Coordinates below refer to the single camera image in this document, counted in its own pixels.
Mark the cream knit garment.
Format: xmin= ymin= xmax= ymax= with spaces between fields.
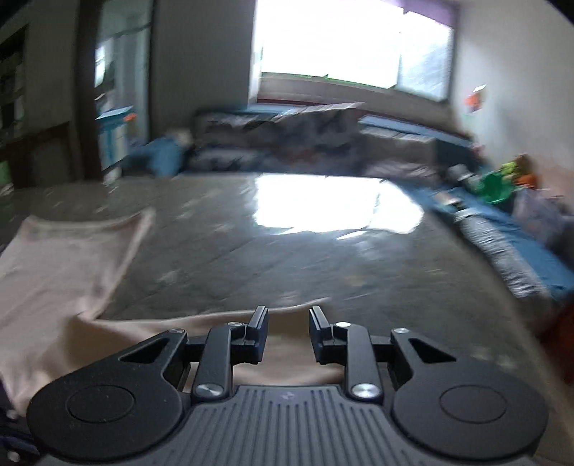
xmin=0 ymin=208 xmax=346 ymax=417

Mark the dark wooden cabinet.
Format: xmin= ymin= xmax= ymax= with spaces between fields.
xmin=0 ymin=22 xmax=90 ymax=189

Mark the grey speckled cloth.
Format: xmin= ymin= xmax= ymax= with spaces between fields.
xmin=453 ymin=210 xmax=543 ymax=296

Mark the blue bench mat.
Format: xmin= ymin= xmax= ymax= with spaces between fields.
xmin=422 ymin=186 xmax=574 ymax=301

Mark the blue folded blanket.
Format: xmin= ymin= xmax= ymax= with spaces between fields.
xmin=130 ymin=137 xmax=189 ymax=177

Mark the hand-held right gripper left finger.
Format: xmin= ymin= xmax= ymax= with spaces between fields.
xmin=119 ymin=306 xmax=270 ymax=401

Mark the colourful pinwheel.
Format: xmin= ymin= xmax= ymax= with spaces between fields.
xmin=465 ymin=85 xmax=487 ymax=113

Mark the grey quilted star table cover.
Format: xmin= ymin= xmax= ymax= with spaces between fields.
xmin=0 ymin=172 xmax=566 ymax=404

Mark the blue toy cabinet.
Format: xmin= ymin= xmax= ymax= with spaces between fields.
xmin=96 ymin=106 xmax=135 ymax=168

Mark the clear plastic storage box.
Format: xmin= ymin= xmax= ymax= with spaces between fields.
xmin=511 ymin=190 xmax=570 ymax=247

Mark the grey pillow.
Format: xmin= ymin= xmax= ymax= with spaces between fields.
xmin=359 ymin=130 xmax=438 ymax=180

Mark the long butterfly print cushion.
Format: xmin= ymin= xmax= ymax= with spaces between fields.
xmin=194 ymin=108 xmax=359 ymax=173

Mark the green plastic basin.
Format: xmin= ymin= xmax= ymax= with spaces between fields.
xmin=477 ymin=172 xmax=514 ymax=204

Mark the teal sofa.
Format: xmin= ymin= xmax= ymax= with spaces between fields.
xmin=193 ymin=105 xmax=476 ymax=180

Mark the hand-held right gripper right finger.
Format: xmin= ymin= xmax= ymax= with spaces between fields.
xmin=309 ymin=306 xmax=456 ymax=399

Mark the purple roller blind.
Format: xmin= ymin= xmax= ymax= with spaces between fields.
xmin=401 ymin=0 xmax=458 ymax=19

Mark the grey plush toy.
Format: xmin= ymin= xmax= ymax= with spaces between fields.
xmin=448 ymin=163 xmax=483 ymax=189

